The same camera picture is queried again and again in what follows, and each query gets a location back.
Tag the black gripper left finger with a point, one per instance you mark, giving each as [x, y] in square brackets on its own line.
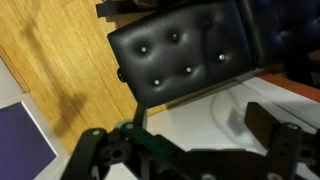
[90, 150]

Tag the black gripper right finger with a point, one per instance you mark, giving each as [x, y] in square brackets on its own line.
[283, 146]

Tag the white baseboard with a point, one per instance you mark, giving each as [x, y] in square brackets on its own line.
[44, 126]

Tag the dark tufted leather seat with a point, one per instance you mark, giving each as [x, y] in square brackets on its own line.
[286, 30]

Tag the black tufted leather ottoman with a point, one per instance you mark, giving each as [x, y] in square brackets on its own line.
[180, 50]

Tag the black metal bar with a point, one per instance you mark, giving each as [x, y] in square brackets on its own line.
[116, 8]

